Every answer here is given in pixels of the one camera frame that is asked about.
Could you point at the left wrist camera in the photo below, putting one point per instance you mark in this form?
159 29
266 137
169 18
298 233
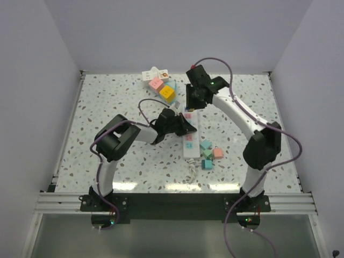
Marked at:
176 104

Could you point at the light cyan charger plug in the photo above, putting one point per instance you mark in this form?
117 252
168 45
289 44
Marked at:
205 144

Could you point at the white socket adapter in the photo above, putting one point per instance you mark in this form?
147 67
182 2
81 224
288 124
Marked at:
148 75

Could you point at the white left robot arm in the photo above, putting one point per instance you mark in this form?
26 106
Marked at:
115 139

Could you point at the aluminium frame rail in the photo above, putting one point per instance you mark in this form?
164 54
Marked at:
277 203

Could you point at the white cartoon sticker adapter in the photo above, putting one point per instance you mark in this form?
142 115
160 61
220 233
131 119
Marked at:
163 75

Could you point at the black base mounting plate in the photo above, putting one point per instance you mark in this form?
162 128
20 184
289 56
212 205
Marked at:
117 217

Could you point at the salmon pink charger plug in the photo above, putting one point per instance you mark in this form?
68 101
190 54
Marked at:
218 153

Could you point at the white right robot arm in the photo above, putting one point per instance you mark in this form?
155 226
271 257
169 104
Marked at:
264 139

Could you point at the green charger plug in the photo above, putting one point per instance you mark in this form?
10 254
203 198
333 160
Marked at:
207 154

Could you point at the white power strip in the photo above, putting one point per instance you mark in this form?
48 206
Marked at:
191 147

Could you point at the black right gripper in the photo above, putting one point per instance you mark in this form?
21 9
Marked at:
190 103

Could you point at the yellow cube socket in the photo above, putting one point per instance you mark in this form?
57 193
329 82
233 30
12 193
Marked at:
168 94

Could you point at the pink cube socket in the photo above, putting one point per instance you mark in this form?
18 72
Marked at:
156 85

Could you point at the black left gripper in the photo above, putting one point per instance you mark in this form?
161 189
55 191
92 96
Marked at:
178 119

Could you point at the teal blue charger plug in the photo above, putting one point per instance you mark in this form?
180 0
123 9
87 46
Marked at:
206 164

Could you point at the light blue triangular item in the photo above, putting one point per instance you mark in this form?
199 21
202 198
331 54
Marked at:
173 85

